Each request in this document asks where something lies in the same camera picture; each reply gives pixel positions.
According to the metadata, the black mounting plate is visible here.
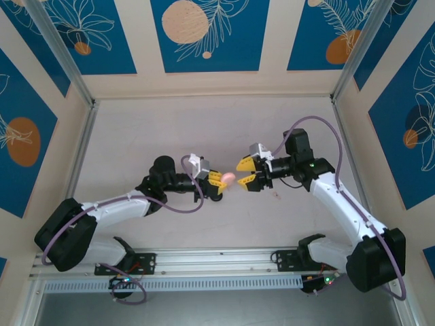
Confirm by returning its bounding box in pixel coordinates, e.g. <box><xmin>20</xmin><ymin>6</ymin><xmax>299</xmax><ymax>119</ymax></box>
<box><xmin>274</xmin><ymin>249</ymin><xmax>339</xmax><ymax>272</ymax></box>
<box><xmin>94</xmin><ymin>253</ymin><xmax>157</xmax><ymax>276</ymax></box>

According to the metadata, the small circuit board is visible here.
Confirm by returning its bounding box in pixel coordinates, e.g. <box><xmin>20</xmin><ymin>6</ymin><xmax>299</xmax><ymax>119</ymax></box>
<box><xmin>302</xmin><ymin>271</ymin><xmax>341</xmax><ymax>295</ymax></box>
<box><xmin>108</xmin><ymin>275</ymin><xmax>137</xmax><ymax>289</ymax></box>

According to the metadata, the grey metal sheet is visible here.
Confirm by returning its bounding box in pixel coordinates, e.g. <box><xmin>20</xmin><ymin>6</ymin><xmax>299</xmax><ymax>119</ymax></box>
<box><xmin>33</xmin><ymin>290</ymin><xmax>402</xmax><ymax>326</ymax></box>

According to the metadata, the aluminium side rail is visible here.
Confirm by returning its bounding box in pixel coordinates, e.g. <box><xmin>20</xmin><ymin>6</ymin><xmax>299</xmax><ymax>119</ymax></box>
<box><xmin>50</xmin><ymin>100</ymin><xmax>100</xmax><ymax>252</ymax></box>
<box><xmin>331</xmin><ymin>98</ymin><xmax>399</xmax><ymax>252</ymax></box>

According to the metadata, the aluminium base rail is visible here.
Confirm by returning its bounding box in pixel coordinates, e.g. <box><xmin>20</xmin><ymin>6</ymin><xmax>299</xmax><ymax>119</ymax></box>
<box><xmin>29</xmin><ymin>246</ymin><xmax>404</xmax><ymax>280</ymax></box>

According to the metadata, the white slotted cable duct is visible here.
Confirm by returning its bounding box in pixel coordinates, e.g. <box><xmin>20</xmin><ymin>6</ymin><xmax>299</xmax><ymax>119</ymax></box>
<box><xmin>43</xmin><ymin>276</ymin><xmax>303</xmax><ymax>292</ymax></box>

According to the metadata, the aluminium frame post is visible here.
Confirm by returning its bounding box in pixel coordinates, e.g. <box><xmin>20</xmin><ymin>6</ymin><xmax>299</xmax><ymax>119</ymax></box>
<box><xmin>330</xmin><ymin>0</ymin><xmax>419</xmax><ymax>102</ymax></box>
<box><xmin>24</xmin><ymin>0</ymin><xmax>99</xmax><ymax>110</ymax></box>

